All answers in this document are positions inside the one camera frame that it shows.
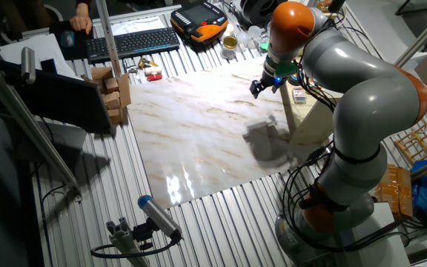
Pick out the black mouse pad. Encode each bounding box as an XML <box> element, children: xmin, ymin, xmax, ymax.
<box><xmin>49</xmin><ymin>19</ymin><xmax>96</xmax><ymax>62</ymax></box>

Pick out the beige wooden shelf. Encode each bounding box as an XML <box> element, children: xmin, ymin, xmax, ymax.
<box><xmin>279</xmin><ymin>79</ymin><xmax>345</xmax><ymax>146</ymax></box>

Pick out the white paper stack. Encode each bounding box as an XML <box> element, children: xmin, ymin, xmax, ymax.
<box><xmin>0</xmin><ymin>33</ymin><xmax>82</xmax><ymax>81</ymax></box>

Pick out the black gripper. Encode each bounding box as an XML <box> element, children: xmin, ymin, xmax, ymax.
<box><xmin>249</xmin><ymin>70</ymin><xmax>288</xmax><ymax>99</ymax></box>

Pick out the black round spool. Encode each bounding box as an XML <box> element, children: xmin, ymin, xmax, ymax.
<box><xmin>239</xmin><ymin>0</ymin><xmax>289</xmax><ymax>27</ymax></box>

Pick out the orange box stack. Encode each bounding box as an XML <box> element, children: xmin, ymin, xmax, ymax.
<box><xmin>374</xmin><ymin>164</ymin><xmax>415</xmax><ymax>220</ymax></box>

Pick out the open cardboard carton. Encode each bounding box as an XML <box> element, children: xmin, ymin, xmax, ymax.
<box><xmin>81</xmin><ymin>66</ymin><xmax>133</xmax><ymax>126</ymax></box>

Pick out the slanted aluminium frame beam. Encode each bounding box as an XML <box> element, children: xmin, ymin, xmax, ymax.
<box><xmin>0</xmin><ymin>50</ymin><xmax>84</xmax><ymax>203</ymax></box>

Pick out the translucent plastic container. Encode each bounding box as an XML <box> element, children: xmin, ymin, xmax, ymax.
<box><xmin>247</xmin><ymin>24</ymin><xmax>263</xmax><ymax>42</ymax></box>
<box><xmin>235</xmin><ymin>30</ymin><xmax>251</xmax><ymax>48</ymax></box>

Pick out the small cardboard box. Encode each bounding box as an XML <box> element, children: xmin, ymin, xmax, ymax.
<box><xmin>102</xmin><ymin>92</ymin><xmax>122</xmax><ymax>111</ymax></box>
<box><xmin>104</xmin><ymin>77</ymin><xmax>120</xmax><ymax>94</ymax></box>
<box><xmin>107</xmin><ymin>108</ymin><xmax>125</xmax><ymax>125</ymax></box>

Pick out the black computer keyboard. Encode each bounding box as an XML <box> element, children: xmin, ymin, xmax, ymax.
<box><xmin>85</xmin><ymin>26</ymin><xmax>182</xmax><ymax>64</ymax></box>

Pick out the white egg-shaped bottle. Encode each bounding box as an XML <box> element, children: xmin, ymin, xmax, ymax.
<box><xmin>220</xmin><ymin>22</ymin><xmax>236</xmax><ymax>41</ymax></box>

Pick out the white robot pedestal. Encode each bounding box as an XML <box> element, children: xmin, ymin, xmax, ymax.
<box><xmin>341</xmin><ymin>202</ymin><xmax>413</xmax><ymax>267</ymax></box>

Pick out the yellow-handled tool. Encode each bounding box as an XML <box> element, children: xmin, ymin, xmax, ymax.
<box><xmin>137</xmin><ymin>56</ymin><xmax>159</xmax><ymax>70</ymax></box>

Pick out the silver camera blue cap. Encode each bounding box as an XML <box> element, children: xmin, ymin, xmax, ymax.
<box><xmin>136</xmin><ymin>194</ymin><xmax>184</xmax><ymax>241</ymax></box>

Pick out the printed paper sheet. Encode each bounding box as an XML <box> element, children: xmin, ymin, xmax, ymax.
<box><xmin>109</xmin><ymin>16</ymin><xmax>167</xmax><ymax>37</ymax></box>

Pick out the silver depth camera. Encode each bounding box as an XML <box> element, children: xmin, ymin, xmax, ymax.
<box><xmin>20</xmin><ymin>46</ymin><xmax>37</xmax><ymax>85</ymax></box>

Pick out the glass jar gold lid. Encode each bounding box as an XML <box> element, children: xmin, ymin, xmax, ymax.
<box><xmin>221</xmin><ymin>35</ymin><xmax>239</xmax><ymax>61</ymax></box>

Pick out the black flat monitor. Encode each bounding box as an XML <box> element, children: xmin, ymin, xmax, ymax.
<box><xmin>0</xmin><ymin>58</ymin><xmax>117</xmax><ymax>136</ymax></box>

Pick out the slotted aluminium post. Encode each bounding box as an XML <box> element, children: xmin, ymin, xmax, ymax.
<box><xmin>94</xmin><ymin>0</ymin><xmax>122</xmax><ymax>79</ymax></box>

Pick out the wooden slat rack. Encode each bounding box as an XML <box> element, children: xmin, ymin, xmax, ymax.
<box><xmin>394</xmin><ymin>120</ymin><xmax>427</xmax><ymax>166</ymax></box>

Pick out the white marble pattern sheet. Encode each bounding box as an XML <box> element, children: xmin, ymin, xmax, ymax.
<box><xmin>126</xmin><ymin>55</ymin><xmax>313</xmax><ymax>211</ymax></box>

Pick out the dark computer mouse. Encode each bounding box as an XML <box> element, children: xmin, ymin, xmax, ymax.
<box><xmin>60</xmin><ymin>30</ymin><xmax>76</xmax><ymax>48</ymax></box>

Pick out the person's bare hand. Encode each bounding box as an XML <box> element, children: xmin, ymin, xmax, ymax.
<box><xmin>69</xmin><ymin>2</ymin><xmax>94</xmax><ymax>36</ymax></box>

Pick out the orange black teach pendant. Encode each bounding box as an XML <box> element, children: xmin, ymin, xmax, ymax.
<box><xmin>169</xmin><ymin>1</ymin><xmax>230</xmax><ymax>43</ymax></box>

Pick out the black camera clamp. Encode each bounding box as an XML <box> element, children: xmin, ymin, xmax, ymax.
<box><xmin>130</xmin><ymin>217</ymin><xmax>159</xmax><ymax>251</ymax></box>

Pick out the black camera cable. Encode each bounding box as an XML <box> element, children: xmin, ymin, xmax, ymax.
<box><xmin>90</xmin><ymin>237</ymin><xmax>182</xmax><ymax>260</ymax></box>

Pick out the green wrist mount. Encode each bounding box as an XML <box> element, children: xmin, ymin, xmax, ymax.
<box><xmin>259</xmin><ymin>42</ymin><xmax>299</xmax><ymax>78</ymax></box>

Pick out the short aluminium profile stub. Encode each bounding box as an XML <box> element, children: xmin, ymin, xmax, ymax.
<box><xmin>105</xmin><ymin>217</ymin><xmax>150</xmax><ymax>267</ymax></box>

